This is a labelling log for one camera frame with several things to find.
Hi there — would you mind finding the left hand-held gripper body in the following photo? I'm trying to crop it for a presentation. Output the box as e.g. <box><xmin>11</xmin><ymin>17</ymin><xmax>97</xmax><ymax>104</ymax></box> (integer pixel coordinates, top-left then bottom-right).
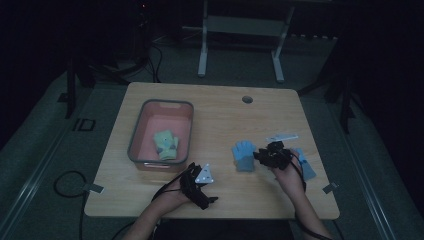
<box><xmin>179</xmin><ymin>163</ymin><xmax>216</xmax><ymax>210</ymax></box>

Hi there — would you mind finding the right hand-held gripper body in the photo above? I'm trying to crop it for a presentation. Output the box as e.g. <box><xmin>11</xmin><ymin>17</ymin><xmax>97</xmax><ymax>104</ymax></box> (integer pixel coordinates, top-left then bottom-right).
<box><xmin>261</xmin><ymin>133</ymin><xmax>300</xmax><ymax>171</ymax></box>

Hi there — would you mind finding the plain blue glove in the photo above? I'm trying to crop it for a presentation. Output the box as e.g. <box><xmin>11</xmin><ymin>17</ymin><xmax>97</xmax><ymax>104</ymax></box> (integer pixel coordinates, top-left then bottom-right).
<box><xmin>231</xmin><ymin>140</ymin><xmax>258</xmax><ymax>173</ymax></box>

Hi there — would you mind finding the blue glove with dark dots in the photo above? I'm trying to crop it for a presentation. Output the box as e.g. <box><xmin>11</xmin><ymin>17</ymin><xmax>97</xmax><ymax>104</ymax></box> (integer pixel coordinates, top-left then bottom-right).
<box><xmin>293</xmin><ymin>147</ymin><xmax>318</xmax><ymax>181</ymax></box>

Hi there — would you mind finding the green mitten with face pattern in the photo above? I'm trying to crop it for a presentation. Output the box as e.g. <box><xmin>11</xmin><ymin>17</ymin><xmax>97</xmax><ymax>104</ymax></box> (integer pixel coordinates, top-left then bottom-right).
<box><xmin>152</xmin><ymin>129</ymin><xmax>180</xmax><ymax>161</ymax></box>

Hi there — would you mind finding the pink plastic bin grey rim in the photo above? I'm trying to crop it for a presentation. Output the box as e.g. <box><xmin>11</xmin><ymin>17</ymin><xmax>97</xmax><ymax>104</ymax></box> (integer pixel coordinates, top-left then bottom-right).
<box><xmin>127</xmin><ymin>98</ymin><xmax>195</xmax><ymax>174</ymax></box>

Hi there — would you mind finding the person's left hand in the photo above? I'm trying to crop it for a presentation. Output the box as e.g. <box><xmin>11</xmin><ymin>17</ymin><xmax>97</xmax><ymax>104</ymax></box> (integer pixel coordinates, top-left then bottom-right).
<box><xmin>155</xmin><ymin>181</ymin><xmax>195</xmax><ymax>212</ymax></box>

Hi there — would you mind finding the person's right hand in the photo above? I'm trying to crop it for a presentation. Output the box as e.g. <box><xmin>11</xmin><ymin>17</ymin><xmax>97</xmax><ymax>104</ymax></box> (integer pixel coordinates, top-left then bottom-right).
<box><xmin>270</xmin><ymin>149</ymin><xmax>307</xmax><ymax>202</ymax></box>

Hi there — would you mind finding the person's dark clothing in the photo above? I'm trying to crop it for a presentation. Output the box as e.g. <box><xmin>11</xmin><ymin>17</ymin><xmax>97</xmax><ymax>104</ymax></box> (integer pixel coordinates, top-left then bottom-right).
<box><xmin>153</xmin><ymin>219</ymin><xmax>296</xmax><ymax>240</ymax></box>

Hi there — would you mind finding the grey table edge clip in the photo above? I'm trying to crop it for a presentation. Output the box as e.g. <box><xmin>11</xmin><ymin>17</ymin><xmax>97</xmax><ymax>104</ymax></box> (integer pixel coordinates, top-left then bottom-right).
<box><xmin>83</xmin><ymin>183</ymin><xmax>105</xmax><ymax>195</ymax></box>
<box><xmin>322</xmin><ymin>181</ymin><xmax>340</xmax><ymax>195</ymax></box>

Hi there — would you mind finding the black tripod stand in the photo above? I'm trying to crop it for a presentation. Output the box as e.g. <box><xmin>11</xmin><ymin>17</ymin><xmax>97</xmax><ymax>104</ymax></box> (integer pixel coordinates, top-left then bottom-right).
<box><xmin>57</xmin><ymin>3</ymin><xmax>164</xmax><ymax>120</ymax></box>
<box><xmin>297</xmin><ymin>29</ymin><xmax>358</xmax><ymax>135</ymax></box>

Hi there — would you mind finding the left hand-held gripper black cable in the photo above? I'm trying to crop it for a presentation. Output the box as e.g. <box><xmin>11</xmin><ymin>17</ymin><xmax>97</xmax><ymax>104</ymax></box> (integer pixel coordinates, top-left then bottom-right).
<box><xmin>150</xmin><ymin>171</ymin><xmax>188</xmax><ymax>203</ymax></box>

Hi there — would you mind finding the hand-held gripper black cable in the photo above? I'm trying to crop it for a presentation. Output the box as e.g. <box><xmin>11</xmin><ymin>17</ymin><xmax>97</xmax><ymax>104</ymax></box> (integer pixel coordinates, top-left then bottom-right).
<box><xmin>289</xmin><ymin>153</ymin><xmax>335</xmax><ymax>240</ymax></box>
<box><xmin>150</xmin><ymin>171</ymin><xmax>188</xmax><ymax>203</ymax></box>

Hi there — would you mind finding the right hand-held gripper black cable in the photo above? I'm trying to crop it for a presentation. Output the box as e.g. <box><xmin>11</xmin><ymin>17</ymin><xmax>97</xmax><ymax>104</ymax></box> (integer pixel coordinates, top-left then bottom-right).
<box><xmin>289</xmin><ymin>153</ymin><xmax>335</xmax><ymax>240</ymax></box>

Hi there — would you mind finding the black floor bracket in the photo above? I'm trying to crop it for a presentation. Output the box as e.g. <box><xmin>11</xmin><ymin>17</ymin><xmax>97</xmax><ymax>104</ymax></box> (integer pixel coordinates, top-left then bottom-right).
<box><xmin>72</xmin><ymin>118</ymin><xmax>97</xmax><ymax>132</ymax></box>

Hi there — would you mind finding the black looped floor cable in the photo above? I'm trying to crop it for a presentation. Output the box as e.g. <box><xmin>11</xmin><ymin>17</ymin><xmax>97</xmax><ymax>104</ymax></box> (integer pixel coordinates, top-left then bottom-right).
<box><xmin>53</xmin><ymin>170</ymin><xmax>88</xmax><ymax>240</ymax></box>

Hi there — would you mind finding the white metal stand frame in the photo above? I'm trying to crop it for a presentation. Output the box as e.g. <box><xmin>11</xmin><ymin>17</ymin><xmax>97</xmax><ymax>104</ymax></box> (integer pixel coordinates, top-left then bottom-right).
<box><xmin>181</xmin><ymin>0</ymin><xmax>296</xmax><ymax>84</ymax></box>

